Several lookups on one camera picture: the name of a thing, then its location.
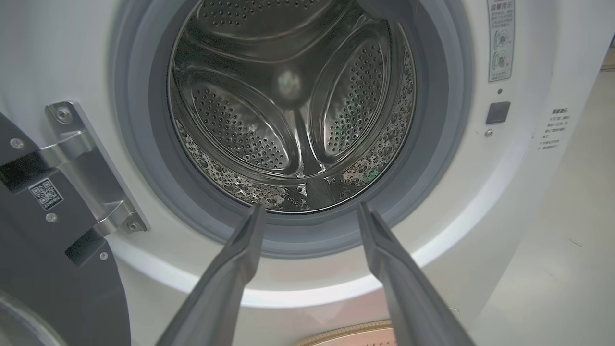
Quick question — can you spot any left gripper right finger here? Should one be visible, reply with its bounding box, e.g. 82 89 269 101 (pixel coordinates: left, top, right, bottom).
357 201 477 346

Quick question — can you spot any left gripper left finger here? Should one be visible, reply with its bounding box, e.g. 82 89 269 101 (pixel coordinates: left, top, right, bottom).
156 202 268 346

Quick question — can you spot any black glass washing machine door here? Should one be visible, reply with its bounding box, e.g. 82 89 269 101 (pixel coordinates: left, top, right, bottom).
0 111 132 346

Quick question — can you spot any cream perforated laundry basket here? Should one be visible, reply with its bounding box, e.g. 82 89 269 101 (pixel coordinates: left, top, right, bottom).
295 319 400 346

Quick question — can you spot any white front-load washing machine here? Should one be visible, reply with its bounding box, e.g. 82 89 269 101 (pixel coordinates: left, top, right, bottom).
0 0 613 346

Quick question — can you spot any grey rubber door gasket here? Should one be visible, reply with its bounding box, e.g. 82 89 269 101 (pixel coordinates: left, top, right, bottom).
111 0 475 260

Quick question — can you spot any metal door hinge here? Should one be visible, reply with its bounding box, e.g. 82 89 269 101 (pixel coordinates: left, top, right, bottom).
0 100 150 237

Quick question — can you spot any black door lock socket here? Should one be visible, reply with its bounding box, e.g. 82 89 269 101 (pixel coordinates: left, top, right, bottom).
485 100 512 125

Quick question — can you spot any steel perforated washer drum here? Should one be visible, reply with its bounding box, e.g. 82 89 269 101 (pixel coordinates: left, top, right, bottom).
167 0 418 215

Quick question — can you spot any QR code sticker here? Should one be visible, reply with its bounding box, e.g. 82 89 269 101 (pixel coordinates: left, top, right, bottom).
28 177 64 211

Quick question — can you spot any grey warning sticker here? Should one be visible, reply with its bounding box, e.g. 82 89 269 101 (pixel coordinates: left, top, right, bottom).
486 0 516 83

